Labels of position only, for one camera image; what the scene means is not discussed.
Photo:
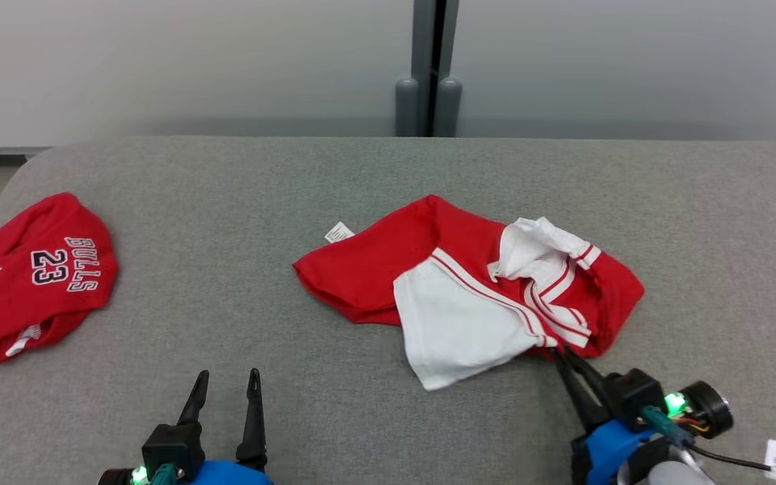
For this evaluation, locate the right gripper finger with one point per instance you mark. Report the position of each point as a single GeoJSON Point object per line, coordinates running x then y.
{"type": "Point", "coordinates": [580, 401]}
{"type": "Point", "coordinates": [593, 378]}

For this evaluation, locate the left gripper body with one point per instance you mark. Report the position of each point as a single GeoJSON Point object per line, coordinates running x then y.
{"type": "Point", "coordinates": [176, 448]}

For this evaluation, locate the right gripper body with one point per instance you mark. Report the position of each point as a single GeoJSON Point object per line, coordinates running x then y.
{"type": "Point", "coordinates": [630, 397]}

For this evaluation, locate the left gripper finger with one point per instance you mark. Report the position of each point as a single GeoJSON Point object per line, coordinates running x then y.
{"type": "Point", "coordinates": [194, 404]}
{"type": "Point", "coordinates": [253, 424]}

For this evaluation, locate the red and white garment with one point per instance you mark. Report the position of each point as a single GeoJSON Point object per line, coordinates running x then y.
{"type": "Point", "coordinates": [374, 269]}

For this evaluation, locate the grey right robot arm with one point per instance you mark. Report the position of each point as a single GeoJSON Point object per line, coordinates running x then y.
{"type": "Point", "coordinates": [674, 475]}

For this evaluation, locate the red Bulls 23 garment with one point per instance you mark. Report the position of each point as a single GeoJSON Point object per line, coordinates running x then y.
{"type": "Point", "coordinates": [31, 296]}

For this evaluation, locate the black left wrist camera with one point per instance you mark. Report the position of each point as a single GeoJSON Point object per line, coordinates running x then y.
{"type": "Point", "coordinates": [115, 477]}

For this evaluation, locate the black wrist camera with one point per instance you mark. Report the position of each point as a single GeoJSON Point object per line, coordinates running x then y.
{"type": "Point", "coordinates": [115, 477]}
{"type": "Point", "coordinates": [711, 407]}

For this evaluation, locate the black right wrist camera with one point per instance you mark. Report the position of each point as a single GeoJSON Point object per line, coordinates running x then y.
{"type": "Point", "coordinates": [711, 407]}

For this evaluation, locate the grey double partition post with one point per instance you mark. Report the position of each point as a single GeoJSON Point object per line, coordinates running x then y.
{"type": "Point", "coordinates": [415, 67]}

